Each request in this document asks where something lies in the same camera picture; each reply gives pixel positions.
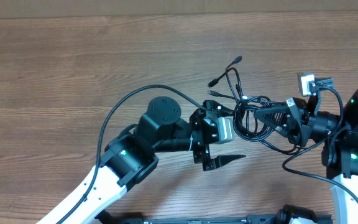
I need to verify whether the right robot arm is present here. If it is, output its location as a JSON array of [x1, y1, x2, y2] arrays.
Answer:
[[254, 86, 358, 223]]

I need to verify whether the right camera cable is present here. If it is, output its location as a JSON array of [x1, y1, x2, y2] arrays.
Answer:
[[282, 86, 358, 224]]

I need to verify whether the black cable bundle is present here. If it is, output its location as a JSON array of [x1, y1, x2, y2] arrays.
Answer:
[[207, 55, 304, 156]]

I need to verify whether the left camera cable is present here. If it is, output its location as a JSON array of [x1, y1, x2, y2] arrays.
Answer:
[[54, 84, 213, 224]]

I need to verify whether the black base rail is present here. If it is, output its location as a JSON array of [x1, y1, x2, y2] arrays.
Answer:
[[94, 205, 334, 224]]

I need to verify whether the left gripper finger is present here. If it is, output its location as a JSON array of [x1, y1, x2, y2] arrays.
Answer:
[[211, 154, 246, 170], [218, 106, 234, 116]]

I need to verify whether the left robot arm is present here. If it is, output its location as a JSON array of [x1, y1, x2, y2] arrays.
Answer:
[[40, 96, 240, 223]]

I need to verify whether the camera cable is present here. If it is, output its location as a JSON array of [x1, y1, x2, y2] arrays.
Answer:
[[54, 84, 213, 224], [282, 86, 358, 224]]

